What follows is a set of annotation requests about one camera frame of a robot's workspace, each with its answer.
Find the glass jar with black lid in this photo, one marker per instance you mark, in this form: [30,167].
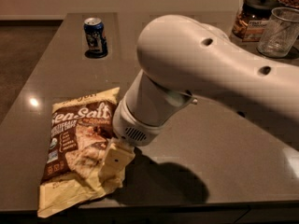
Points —
[251,19]

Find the clear drinking glass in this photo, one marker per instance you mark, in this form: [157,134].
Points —
[280,32]

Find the blue soda can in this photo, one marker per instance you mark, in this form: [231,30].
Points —
[95,37]

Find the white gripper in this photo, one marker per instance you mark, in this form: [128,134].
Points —
[131,129]

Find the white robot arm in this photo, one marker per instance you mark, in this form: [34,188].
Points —
[182,59]

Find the brown sea salt chip bag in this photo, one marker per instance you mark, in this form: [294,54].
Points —
[81,129]

